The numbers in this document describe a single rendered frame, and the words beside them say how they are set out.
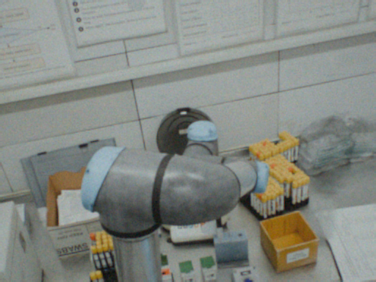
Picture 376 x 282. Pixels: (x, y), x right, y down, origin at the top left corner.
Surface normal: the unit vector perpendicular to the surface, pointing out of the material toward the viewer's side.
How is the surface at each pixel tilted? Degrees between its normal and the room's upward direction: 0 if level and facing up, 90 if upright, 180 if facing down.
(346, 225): 0
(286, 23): 94
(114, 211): 86
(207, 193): 62
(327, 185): 0
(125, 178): 40
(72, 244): 91
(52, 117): 90
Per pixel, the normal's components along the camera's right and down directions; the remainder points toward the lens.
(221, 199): 0.68, 0.22
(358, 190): -0.12, -0.77
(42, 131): 0.18, 0.60
